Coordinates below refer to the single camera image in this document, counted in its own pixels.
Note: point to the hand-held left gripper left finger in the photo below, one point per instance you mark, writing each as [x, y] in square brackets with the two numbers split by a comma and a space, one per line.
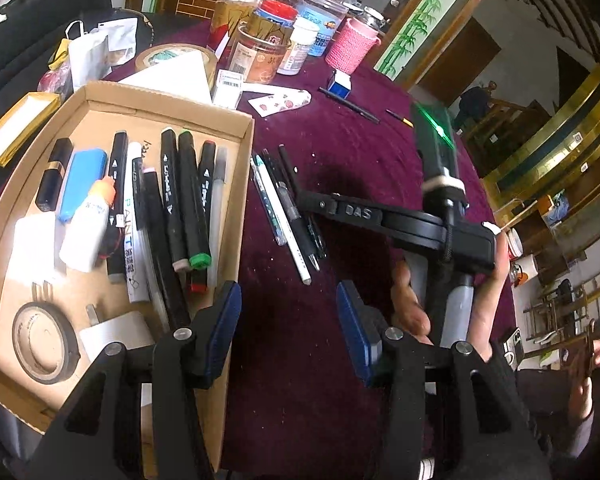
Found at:
[222, 330]

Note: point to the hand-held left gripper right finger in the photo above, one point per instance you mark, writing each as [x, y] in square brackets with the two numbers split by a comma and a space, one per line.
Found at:
[357, 332]

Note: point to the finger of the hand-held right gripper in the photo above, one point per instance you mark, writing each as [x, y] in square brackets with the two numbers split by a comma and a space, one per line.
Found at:
[355, 215]

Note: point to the black marker pink cap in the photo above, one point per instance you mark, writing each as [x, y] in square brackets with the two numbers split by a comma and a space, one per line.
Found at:
[160, 260]

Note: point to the white charger plug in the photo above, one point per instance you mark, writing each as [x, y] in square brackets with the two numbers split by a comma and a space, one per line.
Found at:
[32, 250]
[117, 335]

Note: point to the white paint marker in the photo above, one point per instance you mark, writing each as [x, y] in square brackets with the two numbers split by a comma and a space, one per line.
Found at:
[132, 240]

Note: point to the black marker green caps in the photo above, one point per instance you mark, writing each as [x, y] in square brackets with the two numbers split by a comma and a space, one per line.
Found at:
[190, 200]

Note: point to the frosted clear gel pen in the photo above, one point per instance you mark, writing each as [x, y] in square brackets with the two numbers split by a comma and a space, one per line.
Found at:
[220, 185]

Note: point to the black marker pale cap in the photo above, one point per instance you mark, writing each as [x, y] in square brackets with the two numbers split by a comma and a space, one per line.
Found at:
[170, 185]

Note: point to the white glue bottle orange cap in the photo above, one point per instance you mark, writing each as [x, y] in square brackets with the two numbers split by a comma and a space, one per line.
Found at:
[82, 240]

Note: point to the black marker grey cap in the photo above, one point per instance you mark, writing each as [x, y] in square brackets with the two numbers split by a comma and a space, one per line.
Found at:
[116, 170]

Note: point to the dark tape roll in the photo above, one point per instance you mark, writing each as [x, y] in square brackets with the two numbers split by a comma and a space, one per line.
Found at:
[22, 355]

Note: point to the blue plastic case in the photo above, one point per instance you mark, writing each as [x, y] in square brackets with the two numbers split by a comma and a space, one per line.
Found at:
[82, 185]

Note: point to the black gold lipstick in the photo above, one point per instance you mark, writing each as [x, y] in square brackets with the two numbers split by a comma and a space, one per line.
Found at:
[55, 175]

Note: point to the shallow cardboard box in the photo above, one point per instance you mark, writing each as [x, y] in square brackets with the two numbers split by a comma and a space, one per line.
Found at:
[90, 110]

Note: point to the person's right forearm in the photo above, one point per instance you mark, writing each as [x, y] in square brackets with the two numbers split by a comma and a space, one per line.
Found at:
[520, 400]

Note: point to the person's right hand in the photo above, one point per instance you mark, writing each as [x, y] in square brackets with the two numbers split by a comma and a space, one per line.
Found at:
[485, 320]

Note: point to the clear pen black cap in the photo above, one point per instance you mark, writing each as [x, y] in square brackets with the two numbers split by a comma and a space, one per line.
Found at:
[295, 215]

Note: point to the thin black pen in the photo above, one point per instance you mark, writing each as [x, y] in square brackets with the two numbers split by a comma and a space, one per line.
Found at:
[350, 106]
[292, 175]

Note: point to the white patterned pen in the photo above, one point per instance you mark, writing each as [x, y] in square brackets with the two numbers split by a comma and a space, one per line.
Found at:
[267, 200]

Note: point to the purple velvet tablecloth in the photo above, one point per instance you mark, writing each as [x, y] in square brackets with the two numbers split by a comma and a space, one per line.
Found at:
[300, 410]

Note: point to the yellow black pen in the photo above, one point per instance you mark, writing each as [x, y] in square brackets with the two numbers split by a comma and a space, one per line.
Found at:
[400, 117]

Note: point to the small blue white box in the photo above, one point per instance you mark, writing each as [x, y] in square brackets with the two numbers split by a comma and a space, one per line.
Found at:
[340, 85]

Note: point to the white printed tube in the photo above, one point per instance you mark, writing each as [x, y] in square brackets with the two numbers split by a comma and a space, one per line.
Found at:
[280, 102]

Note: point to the pink knit sleeve cup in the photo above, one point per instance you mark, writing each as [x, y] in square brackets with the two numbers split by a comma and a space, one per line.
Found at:
[352, 45]

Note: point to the white lidded tub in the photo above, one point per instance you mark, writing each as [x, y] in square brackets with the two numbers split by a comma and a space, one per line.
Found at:
[297, 50]

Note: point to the small white carton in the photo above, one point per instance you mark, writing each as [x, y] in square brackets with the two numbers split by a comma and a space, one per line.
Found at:
[228, 89]

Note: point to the orange label jar red lid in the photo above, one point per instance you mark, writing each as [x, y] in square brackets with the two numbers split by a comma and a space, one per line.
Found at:
[260, 50]

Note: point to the clear jar blue label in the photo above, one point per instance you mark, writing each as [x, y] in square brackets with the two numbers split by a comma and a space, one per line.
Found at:
[325, 15]

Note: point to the bamboo painted panel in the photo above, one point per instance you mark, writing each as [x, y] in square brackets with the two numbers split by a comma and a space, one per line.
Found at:
[420, 20]

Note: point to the white paper sheet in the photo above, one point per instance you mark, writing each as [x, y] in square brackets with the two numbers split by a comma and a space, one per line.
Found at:
[180, 80]

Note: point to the brown packing tape roll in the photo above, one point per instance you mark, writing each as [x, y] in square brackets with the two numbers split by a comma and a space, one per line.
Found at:
[150, 57]

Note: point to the flat gold box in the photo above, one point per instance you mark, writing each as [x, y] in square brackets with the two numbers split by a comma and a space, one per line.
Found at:
[17, 127]

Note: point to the white paper bag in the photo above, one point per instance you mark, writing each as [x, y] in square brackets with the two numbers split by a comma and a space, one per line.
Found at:
[87, 57]

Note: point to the black bag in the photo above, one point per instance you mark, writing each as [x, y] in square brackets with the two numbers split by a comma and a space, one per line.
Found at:
[30, 35]

